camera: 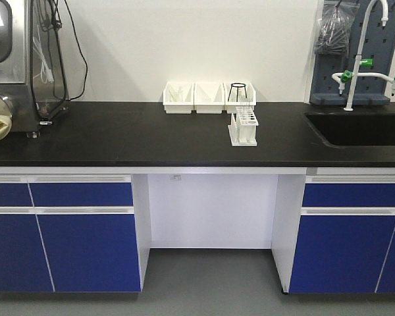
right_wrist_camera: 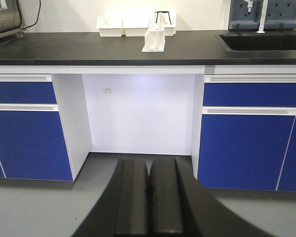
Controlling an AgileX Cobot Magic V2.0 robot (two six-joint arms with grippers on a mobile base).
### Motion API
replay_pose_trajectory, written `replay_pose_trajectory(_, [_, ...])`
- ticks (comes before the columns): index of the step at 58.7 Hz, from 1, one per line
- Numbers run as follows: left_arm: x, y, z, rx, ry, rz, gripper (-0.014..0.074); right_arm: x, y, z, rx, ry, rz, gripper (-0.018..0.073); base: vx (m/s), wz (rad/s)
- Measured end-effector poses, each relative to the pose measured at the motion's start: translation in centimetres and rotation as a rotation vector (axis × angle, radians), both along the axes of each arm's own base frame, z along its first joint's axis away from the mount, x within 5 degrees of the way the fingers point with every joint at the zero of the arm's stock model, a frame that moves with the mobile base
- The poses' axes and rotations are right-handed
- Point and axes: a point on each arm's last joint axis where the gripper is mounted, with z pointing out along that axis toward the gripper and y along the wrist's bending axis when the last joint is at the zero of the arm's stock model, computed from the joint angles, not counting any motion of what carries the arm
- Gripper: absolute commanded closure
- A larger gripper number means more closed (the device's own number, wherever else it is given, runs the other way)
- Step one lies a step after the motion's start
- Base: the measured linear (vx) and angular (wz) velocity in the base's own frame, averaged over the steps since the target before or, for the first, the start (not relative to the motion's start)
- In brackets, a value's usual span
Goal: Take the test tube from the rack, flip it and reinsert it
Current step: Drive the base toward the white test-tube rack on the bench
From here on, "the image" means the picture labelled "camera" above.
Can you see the white test tube rack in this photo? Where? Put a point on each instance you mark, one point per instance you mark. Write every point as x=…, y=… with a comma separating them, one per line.
x=242, y=127

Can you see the clear test tube in rack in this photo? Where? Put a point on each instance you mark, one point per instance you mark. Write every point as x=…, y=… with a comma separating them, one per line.
x=243, y=102

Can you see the grey pegboard drying rack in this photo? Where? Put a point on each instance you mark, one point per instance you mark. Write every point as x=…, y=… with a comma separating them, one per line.
x=377, y=54

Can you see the middle white storage bin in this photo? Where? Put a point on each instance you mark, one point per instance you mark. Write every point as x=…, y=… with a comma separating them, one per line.
x=209, y=97

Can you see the white storage bin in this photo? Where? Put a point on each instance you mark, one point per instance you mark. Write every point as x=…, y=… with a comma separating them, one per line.
x=230, y=107
x=178, y=98
x=209, y=97

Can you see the left white storage bin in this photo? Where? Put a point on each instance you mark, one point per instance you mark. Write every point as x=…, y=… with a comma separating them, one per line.
x=178, y=98

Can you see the right white storage bin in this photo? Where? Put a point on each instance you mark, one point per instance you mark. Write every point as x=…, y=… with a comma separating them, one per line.
x=230, y=107

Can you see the black lab sink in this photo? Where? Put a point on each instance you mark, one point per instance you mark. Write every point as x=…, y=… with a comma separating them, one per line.
x=353, y=129

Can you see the blue left cabinet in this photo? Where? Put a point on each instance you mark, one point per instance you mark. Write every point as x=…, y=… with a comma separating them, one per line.
x=73, y=234

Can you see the blue cabinet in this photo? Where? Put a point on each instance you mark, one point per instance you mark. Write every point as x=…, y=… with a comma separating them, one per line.
x=345, y=240
x=73, y=234

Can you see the blue right cabinet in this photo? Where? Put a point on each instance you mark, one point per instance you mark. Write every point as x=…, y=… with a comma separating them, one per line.
x=345, y=240

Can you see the plastic bag of pegs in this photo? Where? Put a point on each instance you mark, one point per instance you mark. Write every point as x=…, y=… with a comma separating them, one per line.
x=334, y=27

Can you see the stainless steel glove box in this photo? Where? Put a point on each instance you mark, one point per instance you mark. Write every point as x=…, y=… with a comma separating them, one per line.
x=32, y=75

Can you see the black wire tripod stand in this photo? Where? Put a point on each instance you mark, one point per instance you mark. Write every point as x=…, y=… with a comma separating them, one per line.
x=240, y=92

